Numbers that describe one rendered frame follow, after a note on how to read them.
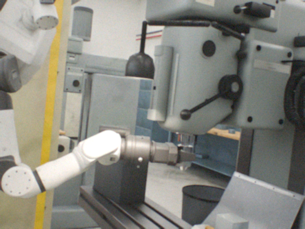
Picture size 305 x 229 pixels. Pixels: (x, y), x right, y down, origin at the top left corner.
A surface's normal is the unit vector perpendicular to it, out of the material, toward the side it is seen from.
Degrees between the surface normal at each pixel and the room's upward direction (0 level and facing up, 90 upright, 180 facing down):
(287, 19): 90
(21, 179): 83
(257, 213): 62
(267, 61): 90
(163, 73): 90
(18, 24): 58
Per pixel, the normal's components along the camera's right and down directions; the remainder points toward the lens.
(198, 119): 0.39, 0.55
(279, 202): -0.72, -0.51
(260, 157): -0.87, -0.07
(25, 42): 0.66, -0.44
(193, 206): -0.66, 0.04
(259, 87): 0.49, 0.10
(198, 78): 0.22, 0.07
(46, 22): 0.29, 0.90
